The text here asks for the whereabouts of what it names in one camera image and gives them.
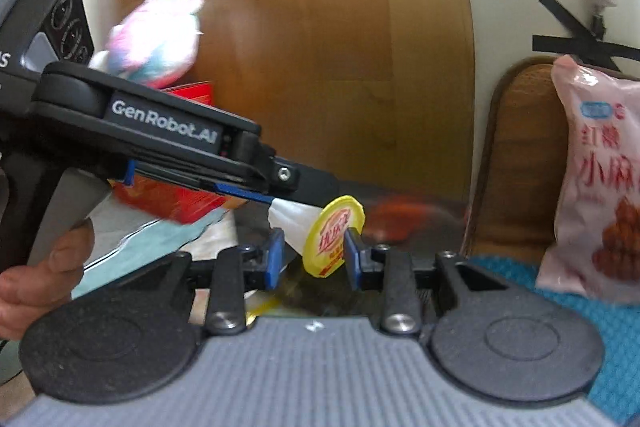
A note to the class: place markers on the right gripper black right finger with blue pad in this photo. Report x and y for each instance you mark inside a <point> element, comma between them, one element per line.
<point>414,298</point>

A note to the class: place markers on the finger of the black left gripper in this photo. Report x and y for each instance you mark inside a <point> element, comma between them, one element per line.
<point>287,180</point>

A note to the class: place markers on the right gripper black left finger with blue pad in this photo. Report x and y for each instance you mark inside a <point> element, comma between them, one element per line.
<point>172,281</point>

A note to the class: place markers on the yellow-lid jelly cup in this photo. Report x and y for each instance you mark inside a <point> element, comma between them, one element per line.
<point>317,234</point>

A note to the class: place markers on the person's left hand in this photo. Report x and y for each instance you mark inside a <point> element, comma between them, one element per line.
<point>27,293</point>

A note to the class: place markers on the black cardboard snack box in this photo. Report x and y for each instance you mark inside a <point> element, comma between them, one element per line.
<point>422,224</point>

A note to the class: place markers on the teal grid cloth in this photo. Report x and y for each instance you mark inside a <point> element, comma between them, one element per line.
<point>127,239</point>

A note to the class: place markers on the red gift bag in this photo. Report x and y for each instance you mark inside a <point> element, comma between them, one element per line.
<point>168,201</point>

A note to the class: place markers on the pink blue plush toy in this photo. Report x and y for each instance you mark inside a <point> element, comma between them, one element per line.
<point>154,45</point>

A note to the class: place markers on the brown woven chair back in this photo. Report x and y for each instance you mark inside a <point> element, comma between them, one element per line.
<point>521,168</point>

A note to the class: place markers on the wooden headboard panel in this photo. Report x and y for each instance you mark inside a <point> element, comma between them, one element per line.
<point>375,91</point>

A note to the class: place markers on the pink fried-twist snack bag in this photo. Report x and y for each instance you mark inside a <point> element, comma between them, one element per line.
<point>595,251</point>

